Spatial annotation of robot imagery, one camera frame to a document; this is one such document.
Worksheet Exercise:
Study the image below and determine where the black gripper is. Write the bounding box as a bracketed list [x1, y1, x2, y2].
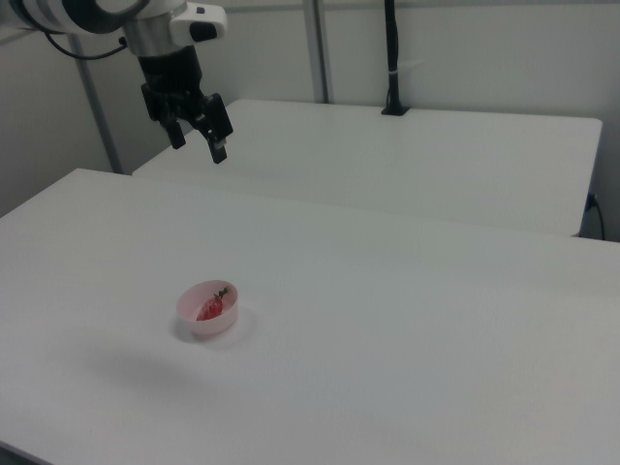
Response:
[137, 45, 235, 166]

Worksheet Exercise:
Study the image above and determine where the red strawberry with green leaves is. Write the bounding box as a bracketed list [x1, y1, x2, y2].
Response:
[196, 286, 232, 322]

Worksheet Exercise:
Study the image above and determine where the pink plastic bowl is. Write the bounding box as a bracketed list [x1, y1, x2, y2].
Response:
[176, 278, 241, 338]

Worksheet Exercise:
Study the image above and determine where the white side table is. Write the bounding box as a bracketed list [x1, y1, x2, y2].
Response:
[131, 98, 604, 238]

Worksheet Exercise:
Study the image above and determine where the grey metal frame post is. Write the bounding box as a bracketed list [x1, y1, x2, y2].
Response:
[71, 33, 123, 174]
[301, 0, 336, 105]

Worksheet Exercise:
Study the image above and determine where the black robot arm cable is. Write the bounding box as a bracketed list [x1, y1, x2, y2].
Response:
[45, 32, 130, 61]

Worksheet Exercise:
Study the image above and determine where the black power cable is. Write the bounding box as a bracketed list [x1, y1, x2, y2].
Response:
[586, 192, 607, 240]

